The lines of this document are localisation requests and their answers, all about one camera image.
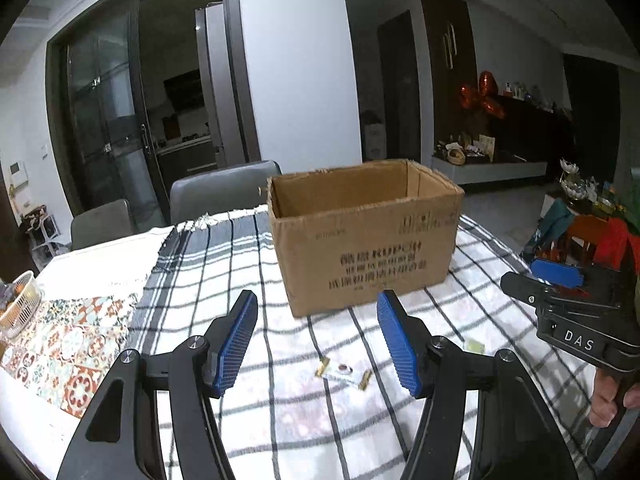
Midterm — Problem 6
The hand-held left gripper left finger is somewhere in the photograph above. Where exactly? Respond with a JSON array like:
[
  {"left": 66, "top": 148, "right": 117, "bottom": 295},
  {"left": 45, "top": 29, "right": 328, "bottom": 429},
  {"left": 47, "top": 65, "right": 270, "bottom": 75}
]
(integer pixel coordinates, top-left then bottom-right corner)
[{"left": 56, "top": 289, "right": 259, "bottom": 480}]

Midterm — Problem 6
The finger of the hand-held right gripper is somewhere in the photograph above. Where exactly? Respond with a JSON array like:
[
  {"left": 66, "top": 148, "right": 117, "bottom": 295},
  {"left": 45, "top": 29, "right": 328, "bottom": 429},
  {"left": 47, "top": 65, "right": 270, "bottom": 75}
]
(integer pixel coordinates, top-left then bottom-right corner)
[
  {"left": 531, "top": 259, "right": 591, "bottom": 288},
  {"left": 501, "top": 272, "right": 557, "bottom": 308}
]

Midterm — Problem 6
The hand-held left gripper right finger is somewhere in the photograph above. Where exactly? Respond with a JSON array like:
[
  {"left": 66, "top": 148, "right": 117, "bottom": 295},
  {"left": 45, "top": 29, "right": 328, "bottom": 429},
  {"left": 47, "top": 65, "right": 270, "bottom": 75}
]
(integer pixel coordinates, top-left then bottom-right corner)
[{"left": 376, "top": 289, "right": 576, "bottom": 480}]

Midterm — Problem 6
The gold-ended candy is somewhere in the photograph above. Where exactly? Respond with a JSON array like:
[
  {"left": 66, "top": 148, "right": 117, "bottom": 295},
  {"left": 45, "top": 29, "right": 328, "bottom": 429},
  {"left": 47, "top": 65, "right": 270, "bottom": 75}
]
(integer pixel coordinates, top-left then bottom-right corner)
[{"left": 315, "top": 357, "right": 373, "bottom": 391}]

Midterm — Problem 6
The brown cardboard box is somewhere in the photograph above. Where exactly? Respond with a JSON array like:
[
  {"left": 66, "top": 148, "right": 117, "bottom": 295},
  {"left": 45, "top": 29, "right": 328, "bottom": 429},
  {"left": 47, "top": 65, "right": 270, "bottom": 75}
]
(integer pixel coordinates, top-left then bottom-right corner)
[{"left": 266, "top": 158, "right": 466, "bottom": 318}]

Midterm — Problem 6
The person's right hand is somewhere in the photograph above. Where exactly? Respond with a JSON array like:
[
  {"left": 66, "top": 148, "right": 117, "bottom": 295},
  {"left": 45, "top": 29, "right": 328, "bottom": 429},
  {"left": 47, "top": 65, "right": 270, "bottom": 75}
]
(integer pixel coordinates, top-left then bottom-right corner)
[{"left": 589, "top": 367, "right": 640, "bottom": 428}]

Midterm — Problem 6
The brown wooden chair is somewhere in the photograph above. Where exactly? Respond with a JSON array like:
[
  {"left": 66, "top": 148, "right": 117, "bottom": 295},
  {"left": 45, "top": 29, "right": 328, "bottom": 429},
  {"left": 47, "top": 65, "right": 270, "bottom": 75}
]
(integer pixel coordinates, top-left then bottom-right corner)
[{"left": 545, "top": 215, "right": 608, "bottom": 266}]

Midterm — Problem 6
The green cloth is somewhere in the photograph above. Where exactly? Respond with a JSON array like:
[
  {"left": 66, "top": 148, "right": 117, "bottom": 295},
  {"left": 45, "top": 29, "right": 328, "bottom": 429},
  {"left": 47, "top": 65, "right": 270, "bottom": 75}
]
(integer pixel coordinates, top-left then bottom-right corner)
[{"left": 520, "top": 199, "right": 576, "bottom": 261}]

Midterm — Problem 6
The red cloth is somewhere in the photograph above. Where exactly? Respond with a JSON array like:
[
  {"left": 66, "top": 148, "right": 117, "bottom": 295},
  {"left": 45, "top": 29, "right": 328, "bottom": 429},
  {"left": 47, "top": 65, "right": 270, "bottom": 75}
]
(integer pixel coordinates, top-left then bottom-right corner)
[{"left": 595, "top": 217, "right": 635, "bottom": 263}]

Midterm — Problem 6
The stack of colourful packages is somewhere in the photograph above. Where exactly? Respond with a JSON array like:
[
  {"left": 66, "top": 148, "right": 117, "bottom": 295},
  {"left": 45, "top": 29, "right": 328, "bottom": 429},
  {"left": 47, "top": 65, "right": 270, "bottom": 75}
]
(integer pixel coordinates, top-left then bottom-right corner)
[{"left": 585, "top": 180, "right": 633, "bottom": 221}]

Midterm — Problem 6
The lotus-shaped ornament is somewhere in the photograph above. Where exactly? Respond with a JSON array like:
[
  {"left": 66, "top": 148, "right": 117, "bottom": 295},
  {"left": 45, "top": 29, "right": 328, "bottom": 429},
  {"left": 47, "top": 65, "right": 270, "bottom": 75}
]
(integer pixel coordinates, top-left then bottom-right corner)
[{"left": 559, "top": 157, "right": 588, "bottom": 201}]

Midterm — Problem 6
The plaid tablecloth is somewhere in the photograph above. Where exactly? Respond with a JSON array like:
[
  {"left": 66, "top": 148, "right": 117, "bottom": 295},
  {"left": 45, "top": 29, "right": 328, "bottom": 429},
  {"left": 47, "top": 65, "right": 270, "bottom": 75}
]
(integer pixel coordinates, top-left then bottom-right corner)
[{"left": 127, "top": 207, "right": 601, "bottom": 480}]

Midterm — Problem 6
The low white cabinet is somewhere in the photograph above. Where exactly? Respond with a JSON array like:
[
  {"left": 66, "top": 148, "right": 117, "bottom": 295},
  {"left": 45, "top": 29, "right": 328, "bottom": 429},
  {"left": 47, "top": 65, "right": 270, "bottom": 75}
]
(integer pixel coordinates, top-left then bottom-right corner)
[{"left": 431, "top": 157, "right": 548, "bottom": 186}]

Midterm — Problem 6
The dark sideboard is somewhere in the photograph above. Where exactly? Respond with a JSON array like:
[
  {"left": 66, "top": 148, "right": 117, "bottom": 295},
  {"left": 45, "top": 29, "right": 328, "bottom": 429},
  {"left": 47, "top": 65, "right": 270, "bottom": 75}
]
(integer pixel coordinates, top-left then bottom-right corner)
[{"left": 492, "top": 95, "right": 576, "bottom": 163}]

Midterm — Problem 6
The clutter of small ornaments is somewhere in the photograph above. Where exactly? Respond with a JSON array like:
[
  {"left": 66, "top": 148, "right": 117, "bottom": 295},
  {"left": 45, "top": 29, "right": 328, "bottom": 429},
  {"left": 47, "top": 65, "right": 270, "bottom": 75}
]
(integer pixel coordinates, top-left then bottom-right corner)
[{"left": 435, "top": 132, "right": 496, "bottom": 165}]

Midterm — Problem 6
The grey dining chair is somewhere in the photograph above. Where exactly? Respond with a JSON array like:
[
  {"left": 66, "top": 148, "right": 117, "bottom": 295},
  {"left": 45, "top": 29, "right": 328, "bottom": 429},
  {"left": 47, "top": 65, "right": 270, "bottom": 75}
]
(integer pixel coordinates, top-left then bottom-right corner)
[
  {"left": 71, "top": 199, "right": 136, "bottom": 251},
  {"left": 170, "top": 160, "right": 283, "bottom": 226}
]

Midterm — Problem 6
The floral patterned table mat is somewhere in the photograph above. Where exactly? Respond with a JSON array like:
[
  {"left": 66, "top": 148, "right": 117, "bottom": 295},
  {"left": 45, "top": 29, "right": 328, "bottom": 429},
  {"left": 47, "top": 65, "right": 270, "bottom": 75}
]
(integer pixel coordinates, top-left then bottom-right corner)
[{"left": 0, "top": 292, "right": 143, "bottom": 420}]

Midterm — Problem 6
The row of small figurines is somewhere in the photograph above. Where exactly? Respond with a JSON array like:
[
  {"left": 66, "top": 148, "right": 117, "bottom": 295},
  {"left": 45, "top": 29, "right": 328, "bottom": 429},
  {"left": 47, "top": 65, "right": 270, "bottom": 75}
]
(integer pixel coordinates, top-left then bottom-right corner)
[{"left": 502, "top": 80, "right": 556, "bottom": 111}]

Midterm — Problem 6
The red foil balloon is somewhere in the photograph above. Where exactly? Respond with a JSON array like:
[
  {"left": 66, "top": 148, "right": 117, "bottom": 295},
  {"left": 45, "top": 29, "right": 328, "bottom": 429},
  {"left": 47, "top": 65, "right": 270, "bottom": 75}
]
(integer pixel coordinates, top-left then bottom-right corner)
[{"left": 461, "top": 71, "right": 505, "bottom": 120}]

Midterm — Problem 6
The small white floor unit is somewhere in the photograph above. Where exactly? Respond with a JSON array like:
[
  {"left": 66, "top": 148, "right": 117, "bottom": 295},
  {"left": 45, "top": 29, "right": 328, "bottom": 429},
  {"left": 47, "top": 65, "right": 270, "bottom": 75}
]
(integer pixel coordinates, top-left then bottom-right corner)
[{"left": 362, "top": 110, "right": 386, "bottom": 161}]

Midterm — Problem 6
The dark tall cabinet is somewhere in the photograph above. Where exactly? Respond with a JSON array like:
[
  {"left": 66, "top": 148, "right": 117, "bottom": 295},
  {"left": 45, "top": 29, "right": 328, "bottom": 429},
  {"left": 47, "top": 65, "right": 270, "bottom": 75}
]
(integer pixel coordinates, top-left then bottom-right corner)
[{"left": 419, "top": 0, "right": 478, "bottom": 136}]

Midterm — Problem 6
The white plastic basket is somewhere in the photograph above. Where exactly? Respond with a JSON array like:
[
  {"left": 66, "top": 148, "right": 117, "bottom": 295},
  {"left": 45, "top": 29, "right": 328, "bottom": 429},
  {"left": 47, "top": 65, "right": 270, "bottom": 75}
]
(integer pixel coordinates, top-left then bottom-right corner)
[{"left": 0, "top": 271, "right": 41, "bottom": 341}]

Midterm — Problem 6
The white storage rack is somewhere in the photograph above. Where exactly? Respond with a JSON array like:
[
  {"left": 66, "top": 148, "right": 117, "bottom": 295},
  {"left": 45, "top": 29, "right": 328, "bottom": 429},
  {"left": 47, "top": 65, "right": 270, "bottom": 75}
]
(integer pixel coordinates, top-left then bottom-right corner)
[{"left": 20, "top": 204, "right": 71, "bottom": 258}]

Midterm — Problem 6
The dark interior door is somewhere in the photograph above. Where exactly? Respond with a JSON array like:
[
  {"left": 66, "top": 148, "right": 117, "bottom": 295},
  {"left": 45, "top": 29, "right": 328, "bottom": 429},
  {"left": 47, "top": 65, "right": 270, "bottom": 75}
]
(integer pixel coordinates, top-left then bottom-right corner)
[{"left": 377, "top": 10, "right": 421, "bottom": 161}]

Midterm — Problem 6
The dark-framed glass sliding door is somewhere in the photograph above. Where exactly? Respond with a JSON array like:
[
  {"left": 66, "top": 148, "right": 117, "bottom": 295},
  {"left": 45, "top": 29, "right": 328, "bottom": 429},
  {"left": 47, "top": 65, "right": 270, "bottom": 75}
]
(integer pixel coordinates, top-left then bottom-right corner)
[{"left": 47, "top": 0, "right": 261, "bottom": 236}]

